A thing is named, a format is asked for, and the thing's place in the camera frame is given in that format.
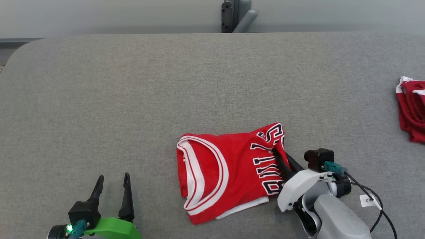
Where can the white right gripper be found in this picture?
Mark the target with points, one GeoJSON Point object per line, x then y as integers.
{"type": "Point", "coordinates": [295, 187]}

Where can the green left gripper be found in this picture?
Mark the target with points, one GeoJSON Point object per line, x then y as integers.
{"type": "Point", "coordinates": [116, 229]}

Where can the red and white lettered jersey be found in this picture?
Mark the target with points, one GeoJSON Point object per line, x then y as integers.
{"type": "Point", "coordinates": [239, 166]}

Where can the red shorts with white stripe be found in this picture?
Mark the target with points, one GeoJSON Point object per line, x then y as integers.
{"type": "Point", "coordinates": [413, 109]}

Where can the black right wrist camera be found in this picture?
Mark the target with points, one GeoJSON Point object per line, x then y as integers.
{"type": "Point", "coordinates": [318, 159]}

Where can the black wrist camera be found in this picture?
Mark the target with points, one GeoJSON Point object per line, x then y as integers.
{"type": "Point", "coordinates": [84, 212]}
{"type": "Point", "coordinates": [318, 159]}

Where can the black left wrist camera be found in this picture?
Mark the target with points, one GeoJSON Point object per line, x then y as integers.
{"type": "Point", "coordinates": [84, 212]}

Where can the grey metal post with bracket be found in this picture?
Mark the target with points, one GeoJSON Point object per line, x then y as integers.
{"type": "Point", "coordinates": [229, 16]}

